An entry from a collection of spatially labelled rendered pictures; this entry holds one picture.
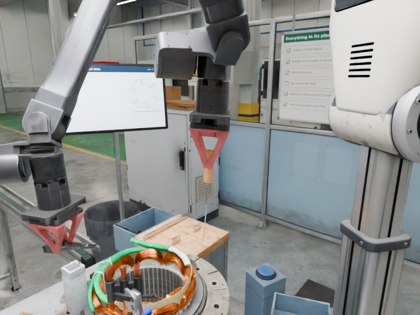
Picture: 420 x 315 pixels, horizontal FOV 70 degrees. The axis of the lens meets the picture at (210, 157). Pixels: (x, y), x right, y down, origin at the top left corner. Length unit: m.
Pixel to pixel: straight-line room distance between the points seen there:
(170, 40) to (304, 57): 2.30
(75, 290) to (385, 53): 0.66
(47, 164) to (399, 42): 0.62
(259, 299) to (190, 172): 2.21
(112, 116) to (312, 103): 1.71
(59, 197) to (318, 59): 2.35
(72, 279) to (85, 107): 1.10
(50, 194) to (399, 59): 0.64
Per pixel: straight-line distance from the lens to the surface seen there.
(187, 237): 0.88
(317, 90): 2.68
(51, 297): 1.25
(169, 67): 0.49
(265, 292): 0.78
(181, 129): 2.82
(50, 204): 0.64
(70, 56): 0.66
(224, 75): 0.51
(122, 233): 0.96
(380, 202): 0.70
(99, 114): 1.58
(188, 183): 2.93
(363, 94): 0.64
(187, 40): 0.49
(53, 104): 0.63
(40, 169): 0.62
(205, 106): 0.51
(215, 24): 0.44
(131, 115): 1.59
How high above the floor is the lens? 1.50
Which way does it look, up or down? 15 degrees down
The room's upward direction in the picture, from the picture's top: straight up
